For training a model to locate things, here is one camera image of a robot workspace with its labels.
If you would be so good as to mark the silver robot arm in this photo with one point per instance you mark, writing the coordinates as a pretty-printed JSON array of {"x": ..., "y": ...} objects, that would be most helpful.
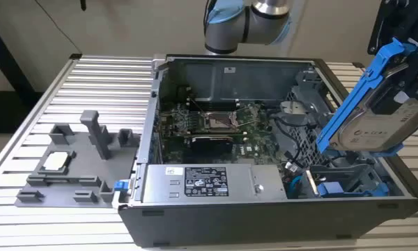
[{"x": 229, "y": 28}]

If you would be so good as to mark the grey metal disk bay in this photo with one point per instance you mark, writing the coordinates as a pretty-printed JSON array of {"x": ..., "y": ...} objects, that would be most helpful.
[{"x": 299, "y": 136}]

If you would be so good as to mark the black RAM slot bank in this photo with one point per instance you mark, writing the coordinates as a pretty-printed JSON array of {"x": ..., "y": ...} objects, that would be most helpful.
[{"x": 211, "y": 104}]

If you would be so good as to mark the black table corner cap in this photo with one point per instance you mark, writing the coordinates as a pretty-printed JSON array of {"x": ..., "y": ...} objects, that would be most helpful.
[
  {"x": 358, "y": 66},
  {"x": 76, "y": 56}
]

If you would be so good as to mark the green motherboard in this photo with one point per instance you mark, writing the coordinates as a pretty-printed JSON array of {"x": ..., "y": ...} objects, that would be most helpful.
[{"x": 261, "y": 141}]

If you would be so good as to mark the CPU socket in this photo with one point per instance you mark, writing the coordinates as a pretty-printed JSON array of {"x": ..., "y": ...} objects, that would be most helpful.
[{"x": 217, "y": 120}]

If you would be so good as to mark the locking lever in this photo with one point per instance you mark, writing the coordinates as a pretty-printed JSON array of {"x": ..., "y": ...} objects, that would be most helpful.
[{"x": 198, "y": 107}]

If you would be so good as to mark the black graphics card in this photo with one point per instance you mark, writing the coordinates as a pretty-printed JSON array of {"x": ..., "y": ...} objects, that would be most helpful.
[{"x": 210, "y": 145}]

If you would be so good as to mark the black open PC case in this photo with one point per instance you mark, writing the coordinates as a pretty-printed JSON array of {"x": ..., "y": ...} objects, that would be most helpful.
[{"x": 229, "y": 225}]

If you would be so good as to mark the silver power supply unit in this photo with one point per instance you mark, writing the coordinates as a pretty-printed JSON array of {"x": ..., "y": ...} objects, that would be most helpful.
[{"x": 159, "y": 183}]

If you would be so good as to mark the blue case latch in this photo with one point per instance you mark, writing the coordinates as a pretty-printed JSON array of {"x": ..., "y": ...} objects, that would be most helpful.
[{"x": 120, "y": 186}]

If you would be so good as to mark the grey parts rack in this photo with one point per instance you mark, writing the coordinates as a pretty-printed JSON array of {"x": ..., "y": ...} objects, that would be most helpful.
[{"x": 86, "y": 170}]

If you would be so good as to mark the silver CPU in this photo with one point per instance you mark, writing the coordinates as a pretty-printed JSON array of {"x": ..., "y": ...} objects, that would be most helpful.
[{"x": 56, "y": 160}]

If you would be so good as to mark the black desk stand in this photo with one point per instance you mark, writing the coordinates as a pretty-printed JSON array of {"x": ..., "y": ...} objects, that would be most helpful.
[{"x": 6, "y": 104}]

